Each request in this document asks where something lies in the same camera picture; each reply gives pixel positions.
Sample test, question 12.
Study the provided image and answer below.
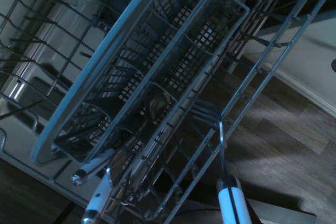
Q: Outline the white-handled metal utensil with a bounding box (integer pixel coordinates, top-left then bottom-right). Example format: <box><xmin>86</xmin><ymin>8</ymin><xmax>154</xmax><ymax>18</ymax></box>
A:
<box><xmin>71</xmin><ymin>148</ymin><xmax>117</xmax><ymax>187</ymax></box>
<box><xmin>82</xmin><ymin>167</ymin><xmax>114</xmax><ymax>224</ymax></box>

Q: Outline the robot mounting table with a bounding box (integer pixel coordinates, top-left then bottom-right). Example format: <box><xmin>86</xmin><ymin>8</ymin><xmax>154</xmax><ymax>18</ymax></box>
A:
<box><xmin>246</xmin><ymin>199</ymin><xmax>316</xmax><ymax>224</ymax></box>

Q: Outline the metal spoon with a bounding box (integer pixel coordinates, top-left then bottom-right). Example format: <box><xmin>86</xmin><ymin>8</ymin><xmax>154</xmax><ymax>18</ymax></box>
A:
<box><xmin>141</xmin><ymin>89</ymin><xmax>174</xmax><ymax>123</ymax></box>
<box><xmin>108</xmin><ymin>134</ymin><xmax>138</xmax><ymax>183</ymax></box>

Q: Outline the white corner drawer cabinet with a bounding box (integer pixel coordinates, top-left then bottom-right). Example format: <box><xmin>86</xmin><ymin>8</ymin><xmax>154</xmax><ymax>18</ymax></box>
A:
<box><xmin>244</xmin><ymin>6</ymin><xmax>336</xmax><ymax>118</ymax></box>

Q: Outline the stainless dishwasher door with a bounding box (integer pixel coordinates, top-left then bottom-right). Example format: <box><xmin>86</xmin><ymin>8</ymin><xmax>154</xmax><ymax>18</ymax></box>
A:
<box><xmin>0</xmin><ymin>0</ymin><xmax>148</xmax><ymax>204</ymax></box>

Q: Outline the grey wire dishwasher rack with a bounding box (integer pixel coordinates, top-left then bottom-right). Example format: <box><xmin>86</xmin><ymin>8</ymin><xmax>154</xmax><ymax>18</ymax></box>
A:
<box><xmin>0</xmin><ymin>0</ymin><xmax>336</xmax><ymax>224</ymax></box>

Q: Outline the white-handled metal fork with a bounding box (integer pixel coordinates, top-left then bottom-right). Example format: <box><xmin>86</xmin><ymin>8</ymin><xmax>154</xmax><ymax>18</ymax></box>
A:
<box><xmin>187</xmin><ymin>97</ymin><xmax>254</xmax><ymax>224</ymax></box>

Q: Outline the grey plastic cutlery basket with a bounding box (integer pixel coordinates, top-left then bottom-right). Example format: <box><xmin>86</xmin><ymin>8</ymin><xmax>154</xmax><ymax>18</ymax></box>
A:
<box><xmin>29</xmin><ymin>0</ymin><xmax>250</xmax><ymax>167</ymax></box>

